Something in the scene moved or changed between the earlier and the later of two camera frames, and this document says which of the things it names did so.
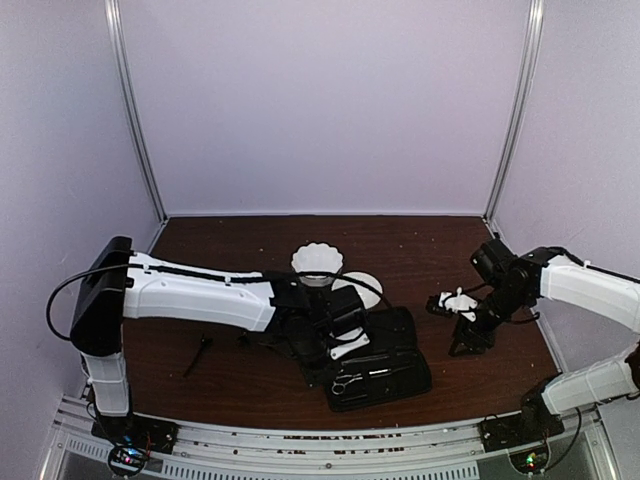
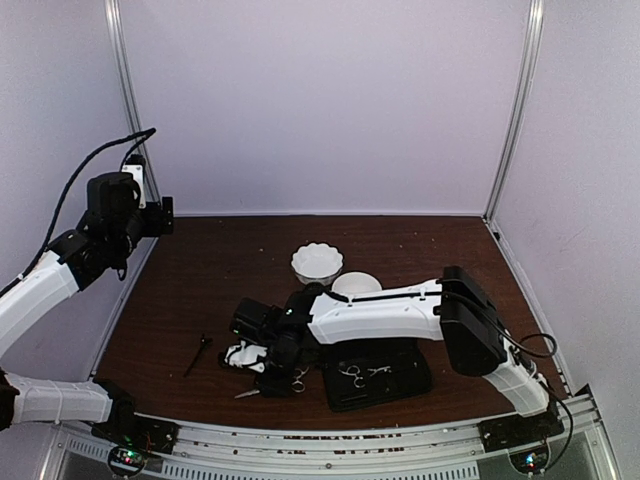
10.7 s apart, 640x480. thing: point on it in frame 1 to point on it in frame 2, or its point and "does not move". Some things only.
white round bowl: [367, 296] does not move
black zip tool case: [390, 368] does not move
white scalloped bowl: [317, 256] does not move
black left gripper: [312, 377] to [160, 223]
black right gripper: [472, 336] to [278, 384]
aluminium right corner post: [529, 74] does not move
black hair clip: [205, 345] does not move
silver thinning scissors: [338, 386] to [355, 370]
